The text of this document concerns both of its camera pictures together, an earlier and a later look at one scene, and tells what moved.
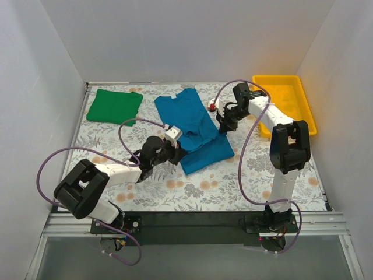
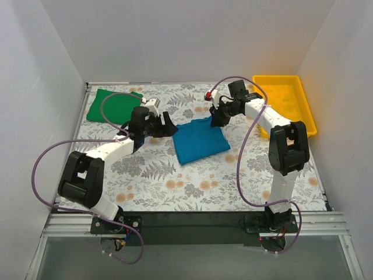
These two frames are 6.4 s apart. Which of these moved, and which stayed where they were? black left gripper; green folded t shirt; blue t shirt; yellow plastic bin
Moved: blue t shirt; black left gripper
Stayed: yellow plastic bin; green folded t shirt
